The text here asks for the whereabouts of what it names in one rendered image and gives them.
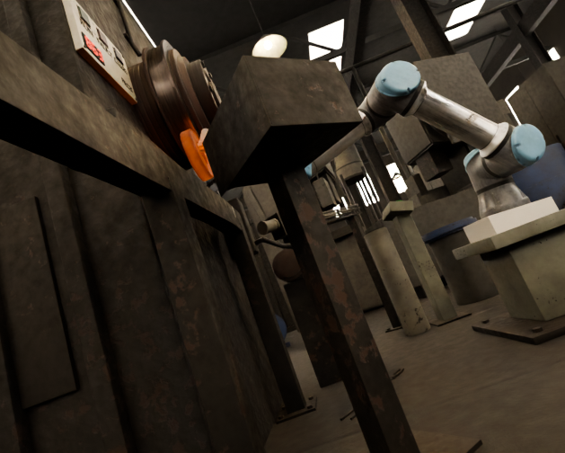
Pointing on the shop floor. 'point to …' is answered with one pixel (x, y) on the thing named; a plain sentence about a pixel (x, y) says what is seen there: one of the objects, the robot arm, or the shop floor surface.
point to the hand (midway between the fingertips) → (196, 149)
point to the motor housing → (306, 318)
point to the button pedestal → (422, 262)
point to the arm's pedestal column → (538, 287)
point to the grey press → (473, 93)
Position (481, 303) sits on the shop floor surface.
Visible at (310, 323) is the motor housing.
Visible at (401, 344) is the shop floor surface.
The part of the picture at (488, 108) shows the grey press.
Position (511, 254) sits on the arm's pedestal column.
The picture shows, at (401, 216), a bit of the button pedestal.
